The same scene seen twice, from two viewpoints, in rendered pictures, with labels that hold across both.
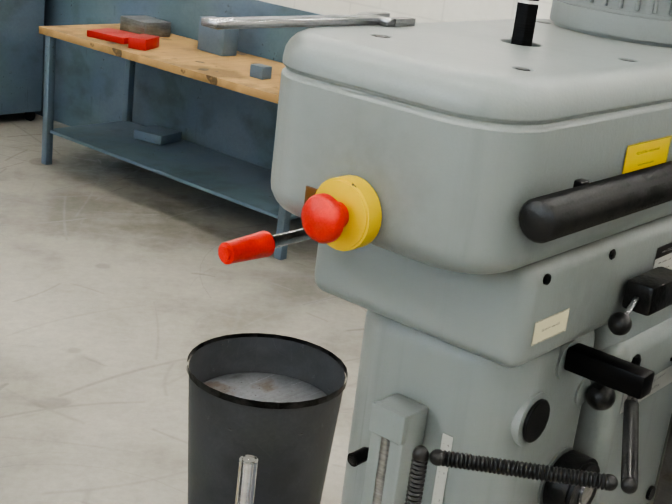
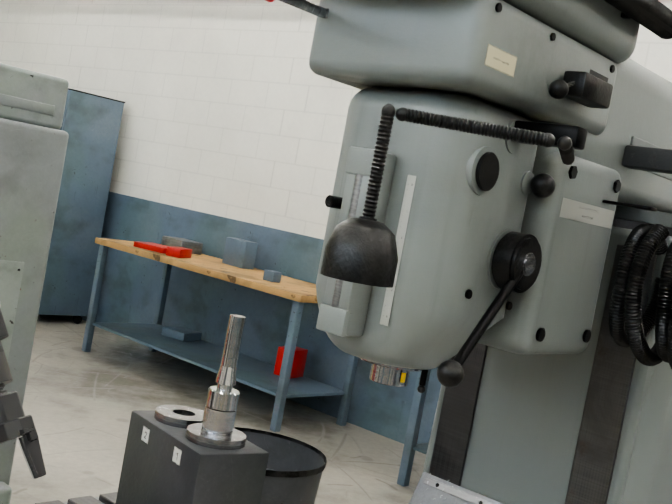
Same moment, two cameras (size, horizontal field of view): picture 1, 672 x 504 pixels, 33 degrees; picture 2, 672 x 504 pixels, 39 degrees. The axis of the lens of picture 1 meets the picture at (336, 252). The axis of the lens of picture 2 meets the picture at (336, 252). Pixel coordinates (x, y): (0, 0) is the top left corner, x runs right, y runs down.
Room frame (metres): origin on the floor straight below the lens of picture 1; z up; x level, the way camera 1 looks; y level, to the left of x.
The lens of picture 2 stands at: (-0.09, -0.10, 1.49)
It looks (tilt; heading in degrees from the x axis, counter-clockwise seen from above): 3 degrees down; 2
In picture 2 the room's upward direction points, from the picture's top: 11 degrees clockwise
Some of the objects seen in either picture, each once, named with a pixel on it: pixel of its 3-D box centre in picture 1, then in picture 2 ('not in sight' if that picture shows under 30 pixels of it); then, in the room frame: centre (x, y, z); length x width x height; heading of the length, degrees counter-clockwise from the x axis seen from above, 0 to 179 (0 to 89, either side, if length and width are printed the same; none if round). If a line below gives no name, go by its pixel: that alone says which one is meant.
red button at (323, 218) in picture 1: (327, 217); not in sight; (0.86, 0.01, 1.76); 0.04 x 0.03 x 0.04; 52
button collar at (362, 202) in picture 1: (346, 213); not in sight; (0.88, 0.00, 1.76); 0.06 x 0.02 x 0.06; 52
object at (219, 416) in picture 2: not in sight; (219, 414); (1.29, 0.08, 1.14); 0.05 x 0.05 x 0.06
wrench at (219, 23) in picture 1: (312, 20); not in sight; (1.01, 0.05, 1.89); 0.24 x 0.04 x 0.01; 140
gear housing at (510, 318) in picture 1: (509, 248); (469, 67); (1.09, -0.17, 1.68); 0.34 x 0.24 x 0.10; 142
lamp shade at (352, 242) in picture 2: not in sight; (362, 248); (0.82, -0.09, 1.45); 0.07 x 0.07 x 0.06
